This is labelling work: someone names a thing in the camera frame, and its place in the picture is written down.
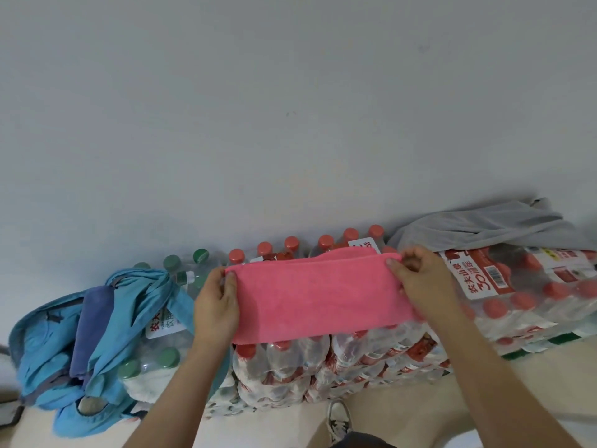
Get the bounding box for light blue backpack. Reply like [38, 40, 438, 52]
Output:
[7, 267, 233, 440]

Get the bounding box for person's left hand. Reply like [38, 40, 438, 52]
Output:
[192, 266, 242, 354]

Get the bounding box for person's left forearm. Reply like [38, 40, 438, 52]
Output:
[123, 343, 235, 448]

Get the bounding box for person's dark shorts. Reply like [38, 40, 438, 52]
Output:
[328, 430, 398, 448]

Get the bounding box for pink towel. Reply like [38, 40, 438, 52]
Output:
[224, 246, 422, 347]

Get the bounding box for stack of water bottle packs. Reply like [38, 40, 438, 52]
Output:
[115, 222, 597, 421]

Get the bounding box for white and black sneaker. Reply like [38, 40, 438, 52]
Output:
[325, 399, 354, 447]

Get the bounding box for grey-blue towel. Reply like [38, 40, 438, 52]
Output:
[68, 284, 116, 380]

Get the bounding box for person's right forearm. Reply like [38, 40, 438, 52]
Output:
[432, 315, 585, 448]

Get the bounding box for person's right hand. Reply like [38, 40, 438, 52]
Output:
[384, 245, 468, 333]

